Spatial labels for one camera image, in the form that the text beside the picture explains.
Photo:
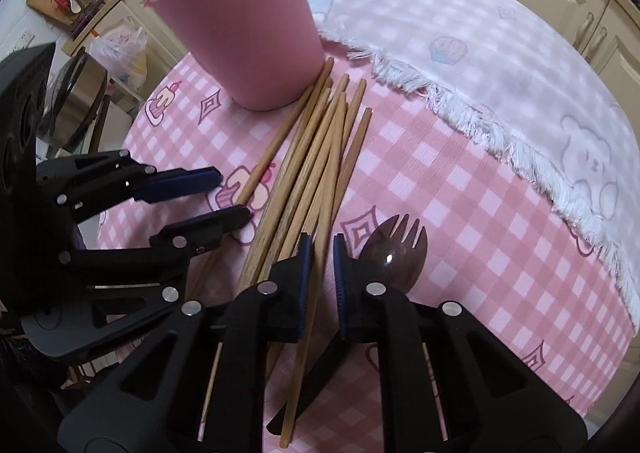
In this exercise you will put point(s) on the pink cup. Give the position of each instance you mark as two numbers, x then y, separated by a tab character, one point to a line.
235	33

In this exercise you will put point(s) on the bundle of wooden chopsticks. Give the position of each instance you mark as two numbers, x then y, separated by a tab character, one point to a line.
320	153

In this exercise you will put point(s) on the steel pot with lid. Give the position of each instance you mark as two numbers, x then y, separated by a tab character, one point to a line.
75	93

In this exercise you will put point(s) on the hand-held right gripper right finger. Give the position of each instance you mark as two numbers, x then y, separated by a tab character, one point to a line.
340	293

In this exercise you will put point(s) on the translucent plastic bag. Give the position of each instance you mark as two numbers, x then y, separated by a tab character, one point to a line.
120	55

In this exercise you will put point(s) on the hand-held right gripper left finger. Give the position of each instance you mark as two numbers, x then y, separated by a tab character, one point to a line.
303	283

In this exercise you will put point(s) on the white fringed checked cloth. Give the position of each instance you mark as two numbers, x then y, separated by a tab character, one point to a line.
475	58

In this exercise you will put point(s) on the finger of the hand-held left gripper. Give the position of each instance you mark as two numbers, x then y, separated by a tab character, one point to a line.
190	180
220	223

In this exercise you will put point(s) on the pink checked tablecloth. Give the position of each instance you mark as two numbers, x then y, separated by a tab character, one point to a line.
425	233

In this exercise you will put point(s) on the white wall socket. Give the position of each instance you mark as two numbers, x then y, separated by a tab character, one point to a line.
27	38

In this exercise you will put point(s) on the dark brown spork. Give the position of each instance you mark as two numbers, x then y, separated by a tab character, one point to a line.
392	253

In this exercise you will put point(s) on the wooden cutting board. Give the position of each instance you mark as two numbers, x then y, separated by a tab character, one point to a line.
42	0

